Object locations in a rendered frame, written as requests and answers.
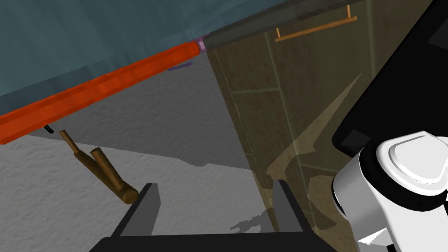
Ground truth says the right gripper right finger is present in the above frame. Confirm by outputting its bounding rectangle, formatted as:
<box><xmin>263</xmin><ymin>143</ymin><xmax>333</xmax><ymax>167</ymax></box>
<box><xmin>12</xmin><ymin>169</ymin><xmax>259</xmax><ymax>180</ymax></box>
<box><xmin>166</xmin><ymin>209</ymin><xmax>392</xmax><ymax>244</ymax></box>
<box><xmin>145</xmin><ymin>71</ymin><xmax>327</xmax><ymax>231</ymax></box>
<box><xmin>271</xmin><ymin>179</ymin><xmax>313</xmax><ymax>233</ymax></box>

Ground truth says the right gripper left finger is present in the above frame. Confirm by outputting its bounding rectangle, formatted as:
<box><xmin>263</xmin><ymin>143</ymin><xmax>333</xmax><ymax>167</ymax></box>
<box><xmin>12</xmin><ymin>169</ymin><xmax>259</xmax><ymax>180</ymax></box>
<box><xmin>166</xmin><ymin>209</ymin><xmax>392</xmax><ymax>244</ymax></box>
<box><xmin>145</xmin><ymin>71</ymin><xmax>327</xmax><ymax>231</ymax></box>
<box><xmin>111</xmin><ymin>182</ymin><xmax>161</xmax><ymax>237</ymax></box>

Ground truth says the brown cupboard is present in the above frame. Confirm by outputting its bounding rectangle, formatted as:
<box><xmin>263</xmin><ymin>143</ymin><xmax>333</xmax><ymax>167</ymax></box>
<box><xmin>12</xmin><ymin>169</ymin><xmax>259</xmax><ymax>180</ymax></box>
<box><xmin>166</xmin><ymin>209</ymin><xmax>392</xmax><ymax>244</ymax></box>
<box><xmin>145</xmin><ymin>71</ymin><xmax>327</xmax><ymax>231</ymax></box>
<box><xmin>202</xmin><ymin>0</ymin><xmax>435</xmax><ymax>252</ymax></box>

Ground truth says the orange long bar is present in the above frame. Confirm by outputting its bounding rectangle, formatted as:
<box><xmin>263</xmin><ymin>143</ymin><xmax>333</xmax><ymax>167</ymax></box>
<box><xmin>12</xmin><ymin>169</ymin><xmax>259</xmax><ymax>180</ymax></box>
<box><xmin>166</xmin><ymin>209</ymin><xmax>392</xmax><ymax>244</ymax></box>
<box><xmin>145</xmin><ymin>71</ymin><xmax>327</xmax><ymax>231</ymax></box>
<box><xmin>0</xmin><ymin>41</ymin><xmax>201</xmax><ymax>146</ymax></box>

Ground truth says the purple small handle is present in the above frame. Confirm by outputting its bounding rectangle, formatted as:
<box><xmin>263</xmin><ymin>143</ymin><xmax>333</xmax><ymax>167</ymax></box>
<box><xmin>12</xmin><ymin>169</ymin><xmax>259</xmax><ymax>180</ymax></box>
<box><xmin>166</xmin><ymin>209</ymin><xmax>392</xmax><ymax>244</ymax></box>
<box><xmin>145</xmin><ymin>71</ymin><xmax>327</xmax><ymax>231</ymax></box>
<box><xmin>167</xmin><ymin>60</ymin><xmax>193</xmax><ymax>72</ymax></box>

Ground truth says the copper bar handle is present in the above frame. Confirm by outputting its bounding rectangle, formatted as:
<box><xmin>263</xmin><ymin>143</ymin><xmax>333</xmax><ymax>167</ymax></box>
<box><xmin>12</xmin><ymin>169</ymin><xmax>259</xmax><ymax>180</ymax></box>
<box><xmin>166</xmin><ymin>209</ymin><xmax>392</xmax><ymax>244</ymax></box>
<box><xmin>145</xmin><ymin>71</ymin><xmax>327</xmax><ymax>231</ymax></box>
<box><xmin>274</xmin><ymin>5</ymin><xmax>358</xmax><ymax>43</ymax></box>

